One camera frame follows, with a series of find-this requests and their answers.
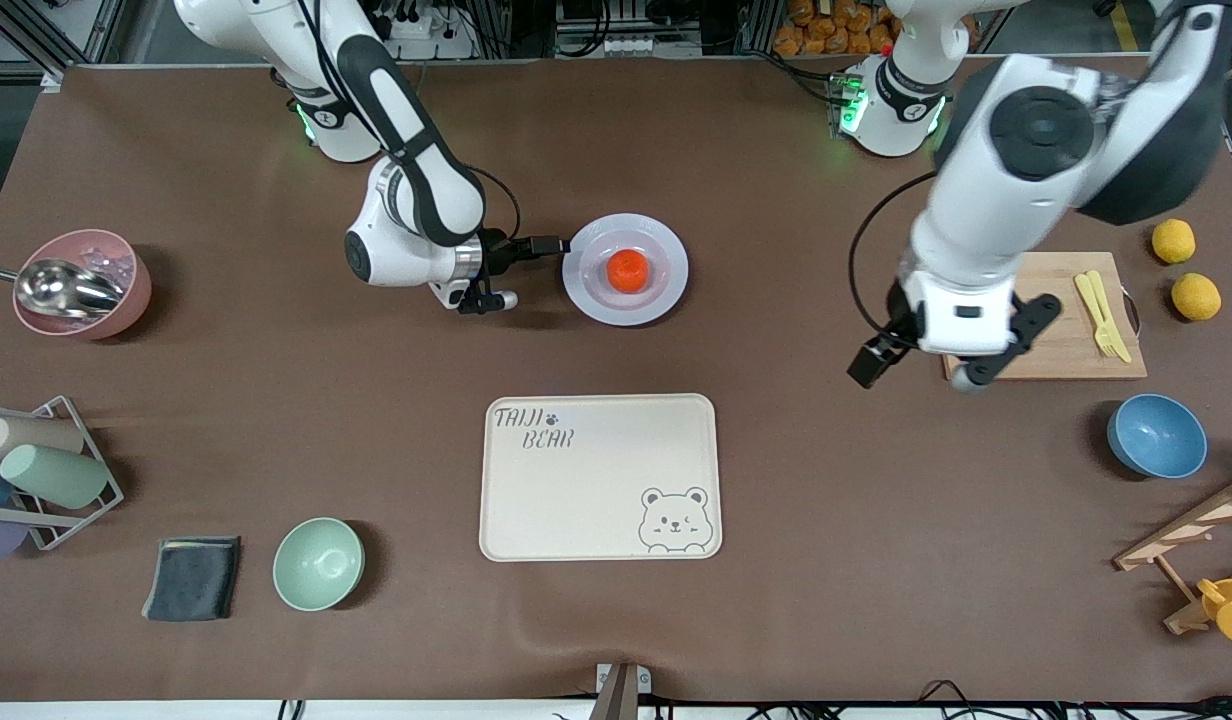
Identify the wooden dish rack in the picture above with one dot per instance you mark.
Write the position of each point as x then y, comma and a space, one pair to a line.
1176, 535

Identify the pink bowl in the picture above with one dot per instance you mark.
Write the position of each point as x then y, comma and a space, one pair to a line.
126, 300

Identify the blue bowl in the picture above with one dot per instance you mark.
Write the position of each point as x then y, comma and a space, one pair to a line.
1161, 435

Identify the yellow plastic fork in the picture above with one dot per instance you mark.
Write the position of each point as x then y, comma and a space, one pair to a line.
1106, 343

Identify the dark grey folded cloth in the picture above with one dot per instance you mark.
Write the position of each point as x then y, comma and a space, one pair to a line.
191, 580

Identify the metal table clamp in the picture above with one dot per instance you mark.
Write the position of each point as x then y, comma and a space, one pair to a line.
621, 695

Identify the mint green cup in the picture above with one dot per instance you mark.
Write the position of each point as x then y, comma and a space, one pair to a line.
56, 475

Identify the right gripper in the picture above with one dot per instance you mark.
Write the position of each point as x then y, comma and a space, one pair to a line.
495, 250

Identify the metal scoop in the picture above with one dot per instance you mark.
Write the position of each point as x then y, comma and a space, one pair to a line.
61, 290

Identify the pale lavender round plate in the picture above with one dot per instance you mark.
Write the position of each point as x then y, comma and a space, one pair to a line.
666, 290

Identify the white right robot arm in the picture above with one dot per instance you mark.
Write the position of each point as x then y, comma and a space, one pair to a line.
416, 190

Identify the white power strip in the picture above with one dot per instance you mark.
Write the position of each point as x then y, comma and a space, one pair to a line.
426, 45
636, 45

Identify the mint green bowl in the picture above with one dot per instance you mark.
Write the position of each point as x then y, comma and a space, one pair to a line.
318, 565

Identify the pile of orange fruit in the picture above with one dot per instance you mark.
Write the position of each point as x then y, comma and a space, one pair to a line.
826, 35

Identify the yellow plastic knife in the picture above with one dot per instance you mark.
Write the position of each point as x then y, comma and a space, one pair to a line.
1124, 350

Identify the beige cup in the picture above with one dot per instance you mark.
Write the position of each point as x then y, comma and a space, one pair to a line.
26, 435

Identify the brown table cover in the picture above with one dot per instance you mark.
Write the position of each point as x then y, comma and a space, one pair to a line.
826, 500

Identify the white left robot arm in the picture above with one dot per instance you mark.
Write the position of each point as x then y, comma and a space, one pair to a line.
986, 190

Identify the cream tray with bear print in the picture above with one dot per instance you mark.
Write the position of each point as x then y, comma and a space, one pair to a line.
596, 480

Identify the wooden cutting board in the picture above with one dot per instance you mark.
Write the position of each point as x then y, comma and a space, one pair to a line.
1066, 340

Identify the yellow lemon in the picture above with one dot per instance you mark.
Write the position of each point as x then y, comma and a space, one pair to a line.
1197, 297
1174, 242

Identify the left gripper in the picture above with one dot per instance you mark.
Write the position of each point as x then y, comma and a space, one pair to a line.
872, 361

